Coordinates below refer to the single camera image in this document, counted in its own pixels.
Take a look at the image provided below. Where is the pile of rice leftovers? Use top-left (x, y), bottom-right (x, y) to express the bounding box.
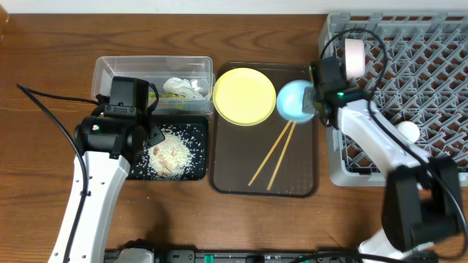
top-left (140, 123), bottom-right (205, 180)

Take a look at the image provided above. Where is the light blue bowl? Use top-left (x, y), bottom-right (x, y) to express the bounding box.
top-left (276, 80), bottom-right (315, 123)

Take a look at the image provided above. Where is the green snack wrapper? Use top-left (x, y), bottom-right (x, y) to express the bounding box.
top-left (148, 92), bottom-right (186, 99)

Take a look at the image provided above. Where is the white tissue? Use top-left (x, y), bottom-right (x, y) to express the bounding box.
top-left (163, 77), bottom-right (203, 99)

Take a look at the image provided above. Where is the white bowl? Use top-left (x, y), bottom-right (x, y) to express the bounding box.
top-left (344, 39), bottom-right (366, 80)

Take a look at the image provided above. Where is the yellow plate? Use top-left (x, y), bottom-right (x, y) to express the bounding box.
top-left (213, 68), bottom-right (276, 126)

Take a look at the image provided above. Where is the pale green cup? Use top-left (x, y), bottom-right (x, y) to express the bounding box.
top-left (396, 121), bottom-right (420, 143)

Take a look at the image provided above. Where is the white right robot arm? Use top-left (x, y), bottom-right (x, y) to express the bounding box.
top-left (301, 88), bottom-right (467, 262)

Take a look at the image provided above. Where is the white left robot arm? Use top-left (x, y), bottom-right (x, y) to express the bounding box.
top-left (49, 115), bottom-right (162, 262)

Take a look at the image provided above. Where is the black food waste tray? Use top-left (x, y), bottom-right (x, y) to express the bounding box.
top-left (126, 114), bottom-right (210, 181)

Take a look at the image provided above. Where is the clear plastic waste bin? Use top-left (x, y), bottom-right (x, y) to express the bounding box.
top-left (91, 56), bottom-right (215, 115)

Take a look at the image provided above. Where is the grey dishwasher rack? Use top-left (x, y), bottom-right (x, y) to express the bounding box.
top-left (319, 12), bottom-right (467, 186)

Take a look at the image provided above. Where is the brown serving tray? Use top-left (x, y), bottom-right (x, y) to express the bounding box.
top-left (208, 61), bottom-right (320, 199)

